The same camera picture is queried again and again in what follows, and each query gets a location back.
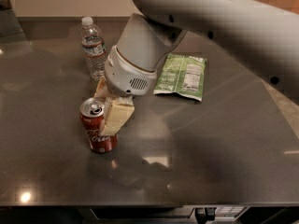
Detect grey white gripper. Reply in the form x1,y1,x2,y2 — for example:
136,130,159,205
94,13,186,136

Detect red coke can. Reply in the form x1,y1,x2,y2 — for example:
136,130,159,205
79,98,118,153

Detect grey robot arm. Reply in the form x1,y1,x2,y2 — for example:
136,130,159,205
95,0,299,101

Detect green jalapeno chip bag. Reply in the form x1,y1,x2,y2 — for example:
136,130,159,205
153,54,207,102

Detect clear plastic water bottle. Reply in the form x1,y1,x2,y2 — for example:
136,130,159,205
80,17,107,80

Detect black knob under table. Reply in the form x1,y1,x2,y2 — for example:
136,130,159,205
194,207,216,224

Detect white label panel under table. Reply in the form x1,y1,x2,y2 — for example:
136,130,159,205
215,206,247,218

